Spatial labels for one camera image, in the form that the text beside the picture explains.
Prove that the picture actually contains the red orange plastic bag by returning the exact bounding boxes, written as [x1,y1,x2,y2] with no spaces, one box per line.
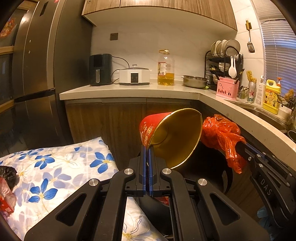
[201,114,247,174]

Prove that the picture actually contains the large red gold paper cup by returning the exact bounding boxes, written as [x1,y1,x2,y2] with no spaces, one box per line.
[139,108,203,169]

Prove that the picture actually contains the red printed clear bag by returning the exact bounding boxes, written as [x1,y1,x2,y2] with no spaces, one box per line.
[0,177,16,214]

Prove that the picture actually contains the black plastic bag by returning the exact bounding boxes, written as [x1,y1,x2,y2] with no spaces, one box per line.
[0,166,16,190]

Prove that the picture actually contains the black trash bin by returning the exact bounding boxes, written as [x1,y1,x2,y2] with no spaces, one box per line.
[135,142,233,240]

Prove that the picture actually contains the floral blue white tablecloth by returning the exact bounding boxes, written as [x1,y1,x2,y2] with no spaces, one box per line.
[1,137,119,240]

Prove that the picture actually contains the white slim bottle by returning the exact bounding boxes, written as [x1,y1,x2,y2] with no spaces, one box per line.
[254,75,265,108]

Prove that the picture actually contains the yellow detergent bottle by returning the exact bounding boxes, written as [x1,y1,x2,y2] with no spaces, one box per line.
[263,79,281,115]

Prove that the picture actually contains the wooden lower cabinets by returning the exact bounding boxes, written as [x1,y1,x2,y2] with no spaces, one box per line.
[65,98,263,221]

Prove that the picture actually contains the pink utensil basket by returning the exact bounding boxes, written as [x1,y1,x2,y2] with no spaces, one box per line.
[216,77,239,100]

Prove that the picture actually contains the white rice spoon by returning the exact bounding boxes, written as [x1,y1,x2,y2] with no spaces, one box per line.
[228,56,237,79]

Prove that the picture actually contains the black dish rack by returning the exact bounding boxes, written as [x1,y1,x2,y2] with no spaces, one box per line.
[204,39,244,90]

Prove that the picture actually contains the steel bowl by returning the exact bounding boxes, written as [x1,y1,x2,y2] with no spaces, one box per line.
[182,75,207,89]

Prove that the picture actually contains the hanging metal spatula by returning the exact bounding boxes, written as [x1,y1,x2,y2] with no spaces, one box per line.
[245,20,255,53]

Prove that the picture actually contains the window blinds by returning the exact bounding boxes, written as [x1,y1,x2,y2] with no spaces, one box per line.
[252,0,296,95]

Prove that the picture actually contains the white slow cooker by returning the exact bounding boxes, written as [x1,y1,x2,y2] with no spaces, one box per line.
[119,65,150,85]

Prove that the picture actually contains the black air fryer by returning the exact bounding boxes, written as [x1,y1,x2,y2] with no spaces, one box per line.
[89,54,112,86]

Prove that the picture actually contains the cooking oil bottle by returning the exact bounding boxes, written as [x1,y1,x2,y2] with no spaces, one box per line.
[157,49,175,86]

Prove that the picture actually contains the dark steel refrigerator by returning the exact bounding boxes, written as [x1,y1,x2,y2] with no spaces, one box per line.
[12,0,92,149]

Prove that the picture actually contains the wooden upper cabinet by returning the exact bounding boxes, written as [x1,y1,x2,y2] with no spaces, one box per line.
[82,1,237,33]

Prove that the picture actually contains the wooden glass door cabinet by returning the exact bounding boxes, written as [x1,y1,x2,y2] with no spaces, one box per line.
[0,9,27,104]

